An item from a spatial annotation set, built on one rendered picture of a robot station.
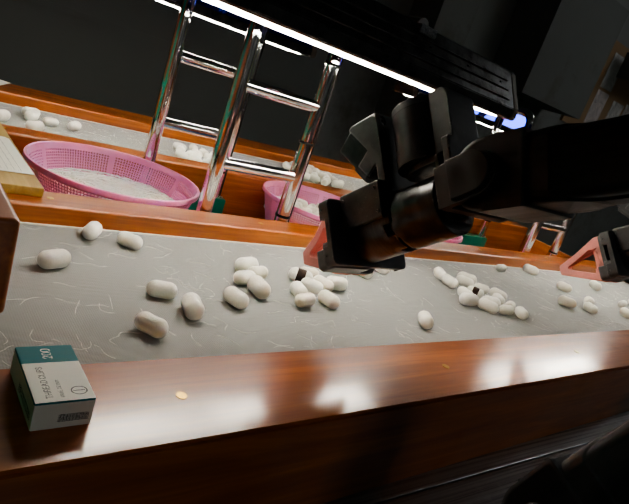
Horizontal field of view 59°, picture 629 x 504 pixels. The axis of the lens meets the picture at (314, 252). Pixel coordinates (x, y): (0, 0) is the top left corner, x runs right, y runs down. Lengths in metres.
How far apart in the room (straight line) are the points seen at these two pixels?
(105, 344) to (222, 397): 0.13
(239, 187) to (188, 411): 0.85
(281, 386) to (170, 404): 0.10
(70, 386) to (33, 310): 0.18
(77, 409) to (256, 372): 0.16
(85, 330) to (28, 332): 0.05
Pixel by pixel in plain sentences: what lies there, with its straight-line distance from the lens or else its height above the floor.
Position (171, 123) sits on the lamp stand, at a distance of 1.08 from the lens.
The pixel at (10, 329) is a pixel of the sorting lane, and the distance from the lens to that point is 0.52.
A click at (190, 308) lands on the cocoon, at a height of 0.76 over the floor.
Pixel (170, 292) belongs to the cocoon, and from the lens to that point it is 0.60.
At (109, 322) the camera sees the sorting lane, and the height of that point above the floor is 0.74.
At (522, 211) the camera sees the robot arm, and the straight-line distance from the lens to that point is 0.44.
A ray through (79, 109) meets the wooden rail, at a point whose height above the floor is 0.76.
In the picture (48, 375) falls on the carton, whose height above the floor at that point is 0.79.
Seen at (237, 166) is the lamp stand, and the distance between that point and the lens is 0.87.
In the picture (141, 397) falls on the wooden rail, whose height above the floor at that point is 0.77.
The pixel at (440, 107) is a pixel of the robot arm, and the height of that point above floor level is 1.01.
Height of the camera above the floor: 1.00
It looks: 16 degrees down
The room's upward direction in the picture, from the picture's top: 20 degrees clockwise
